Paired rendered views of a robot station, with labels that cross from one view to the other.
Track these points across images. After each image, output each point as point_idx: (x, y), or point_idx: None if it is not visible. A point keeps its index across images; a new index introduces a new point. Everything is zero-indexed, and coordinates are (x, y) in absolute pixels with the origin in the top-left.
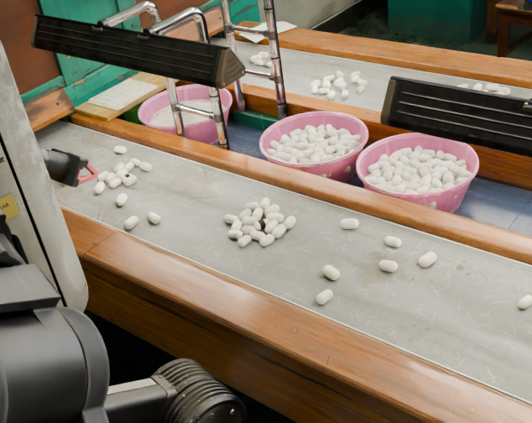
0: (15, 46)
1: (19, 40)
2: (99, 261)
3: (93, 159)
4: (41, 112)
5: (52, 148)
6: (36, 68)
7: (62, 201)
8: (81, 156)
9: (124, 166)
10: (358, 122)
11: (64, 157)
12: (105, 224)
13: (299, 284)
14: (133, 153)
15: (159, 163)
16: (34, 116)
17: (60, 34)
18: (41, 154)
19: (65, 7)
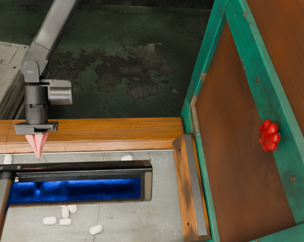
0: (230, 192)
1: (233, 199)
2: None
3: (112, 208)
4: (185, 202)
5: (51, 124)
6: (222, 218)
7: (86, 156)
8: (21, 131)
9: (64, 207)
10: None
11: (27, 118)
12: (30, 153)
13: None
14: (85, 236)
15: (47, 236)
16: (184, 194)
17: (89, 163)
18: (25, 97)
19: None
